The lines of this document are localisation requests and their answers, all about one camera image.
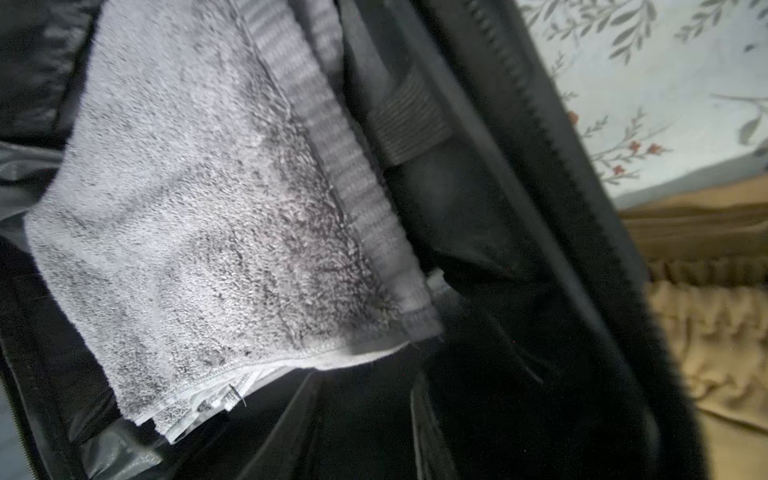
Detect grey towel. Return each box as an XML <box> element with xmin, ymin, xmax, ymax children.
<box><xmin>25</xmin><ymin>1</ymin><xmax>441</xmax><ymax>442</ymax></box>

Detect tan shorts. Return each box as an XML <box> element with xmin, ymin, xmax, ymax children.
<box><xmin>620</xmin><ymin>176</ymin><xmax>767</xmax><ymax>479</ymax></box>

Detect floral table mat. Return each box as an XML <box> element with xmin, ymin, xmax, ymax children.
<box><xmin>519</xmin><ymin>0</ymin><xmax>767</xmax><ymax>209</ymax></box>

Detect white hard-shell suitcase black lining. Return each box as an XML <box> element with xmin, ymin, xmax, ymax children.
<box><xmin>1</xmin><ymin>1</ymin><xmax>710</xmax><ymax>479</ymax></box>

